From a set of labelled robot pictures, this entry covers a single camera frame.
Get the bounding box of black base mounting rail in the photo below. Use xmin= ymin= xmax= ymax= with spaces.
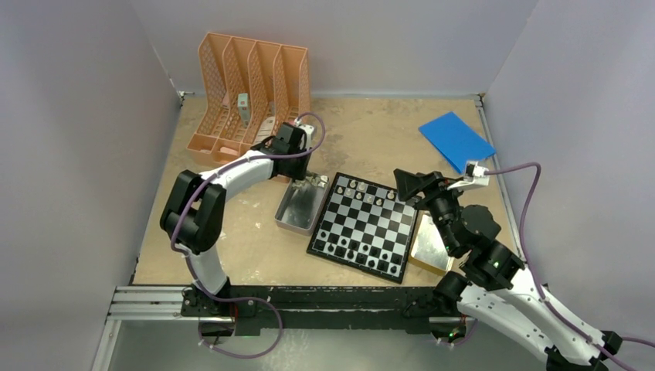
xmin=181 ymin=285 xmax=461 ymax=335

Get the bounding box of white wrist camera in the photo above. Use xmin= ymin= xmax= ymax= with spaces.
xmin=297 ymin=124 xmax=317 ymax=143
xmin=447 ymin=161 xmax=490 ymax=192

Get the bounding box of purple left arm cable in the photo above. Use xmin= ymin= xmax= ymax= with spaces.
xmin=170 ymin=112 xmax=327 ymax=360

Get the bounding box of green white small box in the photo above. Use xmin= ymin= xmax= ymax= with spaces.
xmin=237 ymin=93 xmax=251 ymax=128

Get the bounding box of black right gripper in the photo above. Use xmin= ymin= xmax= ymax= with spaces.
xmin=392 ymin=169 xmax=465 ymax=254

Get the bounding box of black white chess board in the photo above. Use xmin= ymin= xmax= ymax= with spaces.
xmin=306 ymin=172 xmax=418 ymax=284

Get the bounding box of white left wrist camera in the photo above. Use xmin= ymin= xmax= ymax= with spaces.
xmin=297 ymin=124 xmax=317 ymax=143

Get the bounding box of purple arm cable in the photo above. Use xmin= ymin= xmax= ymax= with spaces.
xmin=483 ymin=162 xmax=655 ymax=371
xmin=170 ymin=112 xmax=327 ymax=360

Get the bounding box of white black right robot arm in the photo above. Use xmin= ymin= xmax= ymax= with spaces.
xmin=394 ymin=162 xmax=623 ymax=370

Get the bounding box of pink metal tin box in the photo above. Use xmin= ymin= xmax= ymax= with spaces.
xmin=274 ymin=172 xmax=331 ymax=237

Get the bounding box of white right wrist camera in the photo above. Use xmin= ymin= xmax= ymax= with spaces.
xmin=447 ymin=161 xmax=490 ymax=192

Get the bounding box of orange plastic file organizer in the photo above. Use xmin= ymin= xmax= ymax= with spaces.
xmin=187 ymin=32 xmax=311 ymax=168

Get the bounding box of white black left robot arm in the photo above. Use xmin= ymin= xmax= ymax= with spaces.
xmin=160 ymin=121 xmax=315 ymax=316

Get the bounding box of blue notebook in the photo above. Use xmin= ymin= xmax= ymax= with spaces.
xmin=419 ymin=112 xmax=496 ymax=174

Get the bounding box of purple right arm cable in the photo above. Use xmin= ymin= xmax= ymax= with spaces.
xmin=483 ymin=162 xmax=655 ymax=371

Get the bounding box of aluminium frame rail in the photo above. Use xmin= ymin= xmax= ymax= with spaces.
xmin=92 ymin=285 xmax=235 ymax=370

